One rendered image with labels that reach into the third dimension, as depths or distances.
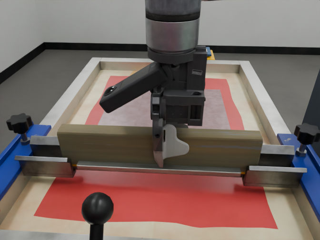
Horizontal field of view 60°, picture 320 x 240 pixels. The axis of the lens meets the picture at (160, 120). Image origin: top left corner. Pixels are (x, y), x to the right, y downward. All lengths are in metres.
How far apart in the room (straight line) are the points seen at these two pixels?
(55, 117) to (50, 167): 0.20
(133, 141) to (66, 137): 0.12
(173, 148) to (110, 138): 0.11
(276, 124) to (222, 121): 0.13
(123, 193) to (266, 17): 3.95
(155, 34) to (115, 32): 3.93
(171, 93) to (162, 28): 0.10
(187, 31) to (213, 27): 3.84
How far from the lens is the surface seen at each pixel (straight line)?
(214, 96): 0.87
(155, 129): 0.42
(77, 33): 4.47
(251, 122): 0.76
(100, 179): 0.57
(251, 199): 0.55
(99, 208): 0.24
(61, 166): 0.55
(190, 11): 0.38
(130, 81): 0.43
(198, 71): 0.41
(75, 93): 0.83
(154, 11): 0.38
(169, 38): 0.38
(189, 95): 0.41
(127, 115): 0.76
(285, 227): 0.53
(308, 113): 1.09
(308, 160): 0.60
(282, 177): 0.54
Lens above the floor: 1.35
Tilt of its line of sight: 32 degrees down
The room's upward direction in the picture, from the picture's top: straight up
